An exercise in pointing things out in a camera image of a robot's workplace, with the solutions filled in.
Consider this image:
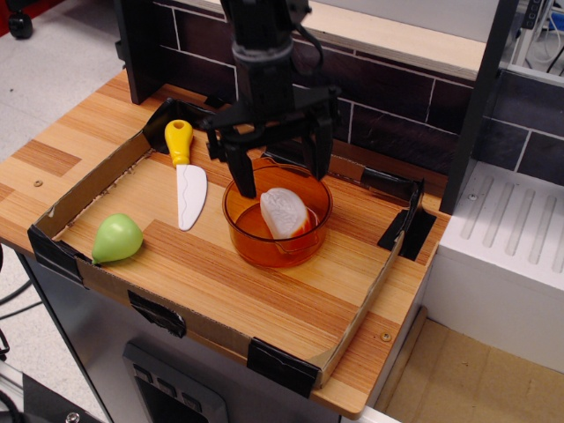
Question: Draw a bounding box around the grey oven control panel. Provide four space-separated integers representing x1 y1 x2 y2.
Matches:
122 343 229 422

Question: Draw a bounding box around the yellow handled toy knife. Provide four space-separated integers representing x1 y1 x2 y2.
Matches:
164 119 208 231

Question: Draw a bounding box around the green toy pear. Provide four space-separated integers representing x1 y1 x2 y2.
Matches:
92 213 143 264

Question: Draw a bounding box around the white toy sink drainboard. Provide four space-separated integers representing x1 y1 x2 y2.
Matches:
423 163 563 371

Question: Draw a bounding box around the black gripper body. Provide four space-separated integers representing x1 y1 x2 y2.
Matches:
203 41 341 161

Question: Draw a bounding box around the light wooden shelf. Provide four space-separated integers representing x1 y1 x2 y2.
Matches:
184 0 488 82

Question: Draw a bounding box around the white orange toy sushi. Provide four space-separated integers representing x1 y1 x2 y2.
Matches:
260 188 312 240

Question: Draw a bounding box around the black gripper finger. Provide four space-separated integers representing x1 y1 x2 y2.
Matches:
225 144 256 198
301 117 333 180

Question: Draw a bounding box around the orange transparent plastic pot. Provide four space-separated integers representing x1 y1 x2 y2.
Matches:
223 158 333 268

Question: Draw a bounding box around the black caster wheel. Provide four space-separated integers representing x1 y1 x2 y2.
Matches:
5 0 33 40

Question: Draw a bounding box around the dark grey post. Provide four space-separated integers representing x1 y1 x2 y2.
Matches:
440 0 519 215
114 0 166 105

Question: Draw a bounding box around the dark grey left post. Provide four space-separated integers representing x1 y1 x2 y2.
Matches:
114 0 166 105

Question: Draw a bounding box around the taped cardboard fence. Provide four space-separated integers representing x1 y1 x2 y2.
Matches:
28 100 446 394

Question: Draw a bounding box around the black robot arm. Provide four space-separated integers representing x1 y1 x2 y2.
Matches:
203 1 340 198

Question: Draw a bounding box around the dark grey right post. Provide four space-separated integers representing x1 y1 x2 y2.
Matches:
440 0 519 215

